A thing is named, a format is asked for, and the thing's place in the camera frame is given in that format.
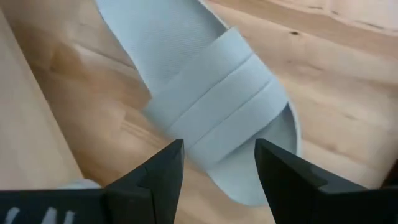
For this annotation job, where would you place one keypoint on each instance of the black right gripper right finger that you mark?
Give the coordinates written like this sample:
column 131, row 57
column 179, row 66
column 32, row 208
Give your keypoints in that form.
column 304, row 199

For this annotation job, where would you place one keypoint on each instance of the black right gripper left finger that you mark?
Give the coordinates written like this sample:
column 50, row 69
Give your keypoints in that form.
column 149, row 196

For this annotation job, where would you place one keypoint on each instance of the grey rubber slide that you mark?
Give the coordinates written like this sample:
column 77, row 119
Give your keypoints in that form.
column 217, row 99

